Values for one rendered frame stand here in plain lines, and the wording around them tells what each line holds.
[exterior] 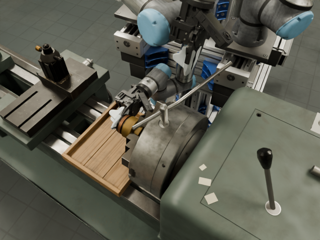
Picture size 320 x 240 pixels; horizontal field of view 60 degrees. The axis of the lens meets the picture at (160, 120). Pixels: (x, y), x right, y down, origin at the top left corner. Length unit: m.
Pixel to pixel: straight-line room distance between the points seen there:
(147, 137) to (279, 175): 0.37
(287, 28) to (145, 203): 0.80
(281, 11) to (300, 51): 2.26
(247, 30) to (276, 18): 0.16
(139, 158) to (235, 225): 0.33
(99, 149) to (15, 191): 1.19
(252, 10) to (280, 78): 1.82
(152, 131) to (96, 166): 0.42
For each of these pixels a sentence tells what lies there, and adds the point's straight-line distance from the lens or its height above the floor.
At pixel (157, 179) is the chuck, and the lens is 0.83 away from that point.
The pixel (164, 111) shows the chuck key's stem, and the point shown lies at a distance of 0.75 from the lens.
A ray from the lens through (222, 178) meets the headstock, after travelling 0.73.
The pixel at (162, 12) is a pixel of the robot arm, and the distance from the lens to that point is 0.89.
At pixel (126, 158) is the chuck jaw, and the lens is 0.90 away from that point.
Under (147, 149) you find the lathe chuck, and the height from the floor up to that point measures 1.20.
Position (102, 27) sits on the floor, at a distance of 3.37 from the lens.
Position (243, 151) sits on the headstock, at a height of 1.25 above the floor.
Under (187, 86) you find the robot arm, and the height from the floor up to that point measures 1.00.
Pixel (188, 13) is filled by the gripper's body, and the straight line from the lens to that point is 0.78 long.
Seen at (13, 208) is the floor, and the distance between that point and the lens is 2.25.
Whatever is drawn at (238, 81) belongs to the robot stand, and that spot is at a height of 1.08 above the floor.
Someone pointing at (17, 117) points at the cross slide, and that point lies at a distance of 1.31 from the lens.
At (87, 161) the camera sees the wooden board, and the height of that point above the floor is 0.88.
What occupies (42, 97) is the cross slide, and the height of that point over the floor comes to 0.97.
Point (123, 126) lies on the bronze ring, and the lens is 0.98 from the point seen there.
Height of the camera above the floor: 1.90
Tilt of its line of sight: 54 degrees down
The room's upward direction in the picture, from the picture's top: straight up
